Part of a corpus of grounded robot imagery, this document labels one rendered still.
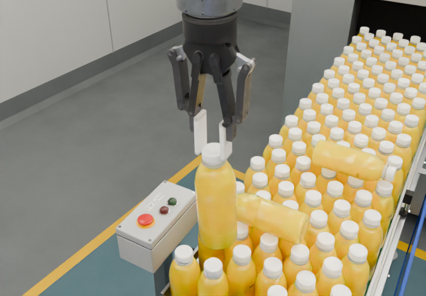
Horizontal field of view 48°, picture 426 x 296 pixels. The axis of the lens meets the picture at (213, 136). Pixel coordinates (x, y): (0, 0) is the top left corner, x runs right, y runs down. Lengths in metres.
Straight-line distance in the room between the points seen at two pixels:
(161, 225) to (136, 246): 0.07
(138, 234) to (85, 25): 3.16
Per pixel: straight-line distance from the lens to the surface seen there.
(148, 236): 1.09
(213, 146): 0.77
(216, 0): 0.61
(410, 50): 2.10
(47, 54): 3.94
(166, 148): 3.27
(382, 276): 1.34
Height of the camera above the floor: 1.87
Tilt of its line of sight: 34 degrees down
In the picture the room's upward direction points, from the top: straight up
